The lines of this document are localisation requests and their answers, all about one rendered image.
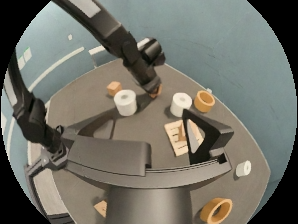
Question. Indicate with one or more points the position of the orange-brown open cup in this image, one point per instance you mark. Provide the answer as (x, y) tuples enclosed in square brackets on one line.
[(202, 106)]

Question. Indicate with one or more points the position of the small square wooden pallet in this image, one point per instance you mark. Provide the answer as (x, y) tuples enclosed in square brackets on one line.
[(174, 139)]

